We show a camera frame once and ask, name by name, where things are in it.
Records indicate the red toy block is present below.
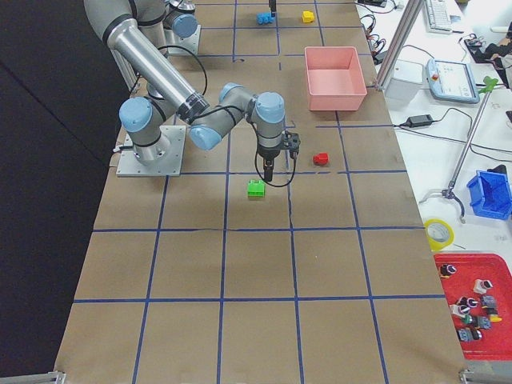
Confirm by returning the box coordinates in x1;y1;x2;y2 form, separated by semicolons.
312;152;330;166

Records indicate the yellow toy block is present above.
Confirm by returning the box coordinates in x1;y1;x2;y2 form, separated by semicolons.
302;10;315;24

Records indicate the pink plastic box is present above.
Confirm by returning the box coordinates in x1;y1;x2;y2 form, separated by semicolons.
304;46;367;111

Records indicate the reacher grabber tool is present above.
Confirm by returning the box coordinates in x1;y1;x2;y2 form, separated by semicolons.
418;76;498;224

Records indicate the yellow tape roll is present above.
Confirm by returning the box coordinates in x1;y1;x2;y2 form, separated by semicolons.
424;218;454;252

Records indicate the blue storage bin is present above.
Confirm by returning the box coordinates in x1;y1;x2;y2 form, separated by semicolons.
466;170;511;220

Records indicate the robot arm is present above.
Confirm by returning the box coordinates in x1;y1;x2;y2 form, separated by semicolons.
84;1;287;182
163;0;277;38

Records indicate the green toy block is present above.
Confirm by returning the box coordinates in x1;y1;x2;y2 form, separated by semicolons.
246;179;266;198

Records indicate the white keyboard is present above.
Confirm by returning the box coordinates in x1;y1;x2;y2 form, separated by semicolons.
424;0;452;34

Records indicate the aluminium frame post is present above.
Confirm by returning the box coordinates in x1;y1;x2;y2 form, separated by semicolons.
374;0;423;90

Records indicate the blue toy block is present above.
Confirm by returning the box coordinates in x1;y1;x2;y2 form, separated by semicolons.
256;12;275;25

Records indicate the white box device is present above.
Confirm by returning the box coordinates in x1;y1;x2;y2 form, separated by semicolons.
385;59;424;102

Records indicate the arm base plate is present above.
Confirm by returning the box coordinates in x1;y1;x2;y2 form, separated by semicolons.
116;125;186;178
164;25;202;55

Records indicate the teach pendant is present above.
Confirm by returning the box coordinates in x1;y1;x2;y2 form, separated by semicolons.
426;58;480;104

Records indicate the black power adapter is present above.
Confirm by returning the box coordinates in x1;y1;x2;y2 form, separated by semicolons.
405;114;435;128

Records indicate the red plastic tray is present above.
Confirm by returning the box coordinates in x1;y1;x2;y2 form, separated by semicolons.
434;253;511;361

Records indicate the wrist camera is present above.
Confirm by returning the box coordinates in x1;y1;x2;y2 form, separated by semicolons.
280;130;301;160

